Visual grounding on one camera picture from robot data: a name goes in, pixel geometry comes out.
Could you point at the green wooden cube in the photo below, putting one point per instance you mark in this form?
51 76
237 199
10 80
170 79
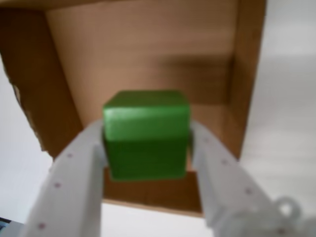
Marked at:
145 135

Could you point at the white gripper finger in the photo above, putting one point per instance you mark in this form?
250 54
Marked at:
222 177
71 182

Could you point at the brown cardboard box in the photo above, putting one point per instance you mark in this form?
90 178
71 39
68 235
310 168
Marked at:
153 54

